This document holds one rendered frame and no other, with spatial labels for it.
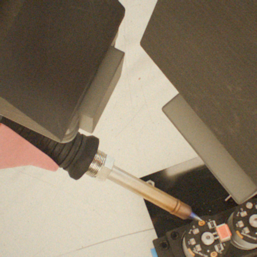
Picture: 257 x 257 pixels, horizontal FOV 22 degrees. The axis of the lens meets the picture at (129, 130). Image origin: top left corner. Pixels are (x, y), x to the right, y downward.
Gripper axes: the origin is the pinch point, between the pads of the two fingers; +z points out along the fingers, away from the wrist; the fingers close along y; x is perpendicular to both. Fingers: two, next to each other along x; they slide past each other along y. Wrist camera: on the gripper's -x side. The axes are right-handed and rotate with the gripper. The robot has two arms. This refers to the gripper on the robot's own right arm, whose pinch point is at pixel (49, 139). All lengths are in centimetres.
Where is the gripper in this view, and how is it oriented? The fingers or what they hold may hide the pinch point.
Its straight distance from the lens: 33.3
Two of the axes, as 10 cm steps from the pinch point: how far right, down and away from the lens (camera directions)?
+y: 4.2, -8.8, 2.1
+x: -7.7, -2.3, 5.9
